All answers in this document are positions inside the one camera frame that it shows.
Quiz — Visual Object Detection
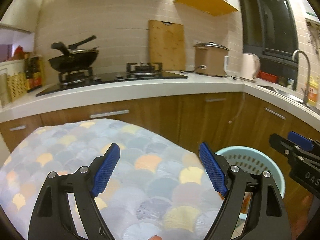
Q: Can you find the dark kitchen window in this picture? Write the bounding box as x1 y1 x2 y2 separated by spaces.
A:
239 0 298 85

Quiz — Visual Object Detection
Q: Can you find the light blue plastic basket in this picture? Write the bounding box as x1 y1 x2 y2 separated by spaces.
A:
216 146 286 198

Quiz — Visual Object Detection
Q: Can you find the chrome sink faucet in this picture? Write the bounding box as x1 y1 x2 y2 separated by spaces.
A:
292 49 312 106

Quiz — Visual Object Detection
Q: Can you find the yellow dish soap bottle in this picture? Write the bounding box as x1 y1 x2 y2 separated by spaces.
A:
308 76 319 107

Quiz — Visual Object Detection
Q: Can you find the red tray on counter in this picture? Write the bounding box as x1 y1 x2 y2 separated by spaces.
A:
257 71 278 83

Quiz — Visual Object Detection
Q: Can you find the white electric kettle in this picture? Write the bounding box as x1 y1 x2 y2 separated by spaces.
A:
240 53 260 82

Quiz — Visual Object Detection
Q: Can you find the scallop pattern tablecloth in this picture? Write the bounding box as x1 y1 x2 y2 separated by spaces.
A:
1 119 222 239

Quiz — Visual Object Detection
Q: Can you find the brown rice cooker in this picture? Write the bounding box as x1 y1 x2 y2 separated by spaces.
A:
194 42 229 77

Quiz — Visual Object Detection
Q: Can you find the translucent plastic jar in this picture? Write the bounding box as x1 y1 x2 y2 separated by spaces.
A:
0 68 11 107

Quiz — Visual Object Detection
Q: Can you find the yellow plastic utensil basket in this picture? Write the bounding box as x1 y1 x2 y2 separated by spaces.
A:
7 73 27 101

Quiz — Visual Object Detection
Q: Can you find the black glass gas stove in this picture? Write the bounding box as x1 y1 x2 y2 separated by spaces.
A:
36 62 187 97

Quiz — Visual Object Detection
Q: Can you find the dark soy sauce bottle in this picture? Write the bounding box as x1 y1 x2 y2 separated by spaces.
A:
24 53 42 93

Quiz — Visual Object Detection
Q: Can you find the wooden cutting board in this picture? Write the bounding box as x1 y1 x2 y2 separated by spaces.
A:
149 20 186 71

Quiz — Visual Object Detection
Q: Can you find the black wok with lid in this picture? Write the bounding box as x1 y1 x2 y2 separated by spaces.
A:
48 35 99 73

